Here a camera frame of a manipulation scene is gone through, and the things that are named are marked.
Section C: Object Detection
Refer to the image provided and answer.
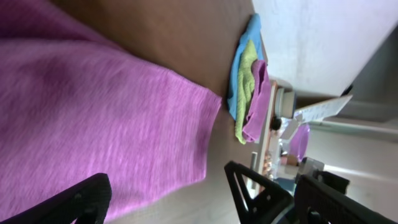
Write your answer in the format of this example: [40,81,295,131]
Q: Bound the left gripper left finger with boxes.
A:
[2,173,112,224]

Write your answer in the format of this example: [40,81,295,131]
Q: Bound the purple cloth in pile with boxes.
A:
[243,60,271,142]

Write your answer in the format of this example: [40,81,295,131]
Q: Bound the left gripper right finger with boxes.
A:
[224,161,295,224]

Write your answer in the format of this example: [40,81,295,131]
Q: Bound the blue cloth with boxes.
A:
[227,13,265,120]

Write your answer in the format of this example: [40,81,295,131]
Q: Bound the purple cloth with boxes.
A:
[243,60,271,142]
[1,1,221,220]

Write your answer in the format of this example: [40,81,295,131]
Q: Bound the green cloth in pile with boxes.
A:
[235,40,257,144]

